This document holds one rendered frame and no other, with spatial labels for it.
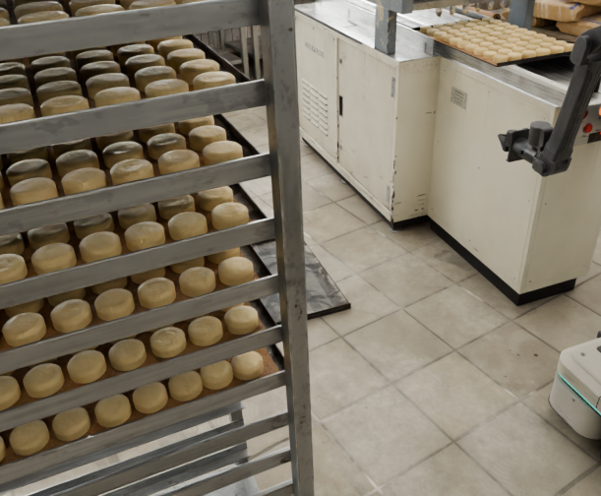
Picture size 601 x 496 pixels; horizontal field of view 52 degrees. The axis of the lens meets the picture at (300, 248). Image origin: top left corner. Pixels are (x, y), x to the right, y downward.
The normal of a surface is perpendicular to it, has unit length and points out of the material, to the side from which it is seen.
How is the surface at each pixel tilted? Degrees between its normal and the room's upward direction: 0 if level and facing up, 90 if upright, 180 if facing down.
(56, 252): 0
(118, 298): 0
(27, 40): 90
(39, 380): 0
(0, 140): 90
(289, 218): 90
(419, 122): 90
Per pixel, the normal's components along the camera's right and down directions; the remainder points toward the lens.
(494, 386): -0.04, -0.84
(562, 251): 0.36, 0.49
